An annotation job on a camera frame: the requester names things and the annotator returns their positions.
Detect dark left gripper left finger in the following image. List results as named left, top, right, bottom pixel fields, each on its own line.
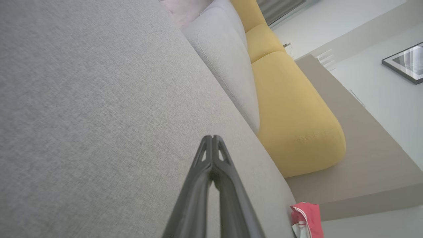
left=162, top=135, right=214, bottom=238

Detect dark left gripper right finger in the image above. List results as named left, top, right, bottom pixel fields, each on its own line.
left=212, top=135, right=266, bottom=238

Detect red shorts white stripe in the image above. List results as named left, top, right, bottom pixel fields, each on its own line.
left=290, top=202, right=325, bottom=238

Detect yellow sofa backrest cushion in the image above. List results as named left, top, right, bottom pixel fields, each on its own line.
left=245, top=23, right=287, bottom=64
left=251, top=51, right=347, bottom=178
left=230, top=0, right=267, bottom=33

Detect large grey sofa ottoman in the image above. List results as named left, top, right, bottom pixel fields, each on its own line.
left=0, top=0, right=296, bottom=238

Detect grey sofa seat cushion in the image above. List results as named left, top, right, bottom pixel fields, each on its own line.
left=181, top=7, right=260, bottom=135
left=200, top=0, right=248, bottom=50

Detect grey pleated curtain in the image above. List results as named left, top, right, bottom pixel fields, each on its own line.
left=257, top=0, right=307, bottom=26

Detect white slatted wall vent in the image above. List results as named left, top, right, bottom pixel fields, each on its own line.
left=316, top=49, right=337, bottom=71

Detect black framed wall picture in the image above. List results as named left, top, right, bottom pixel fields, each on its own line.
left=382, top=42, right=423, bottom=85

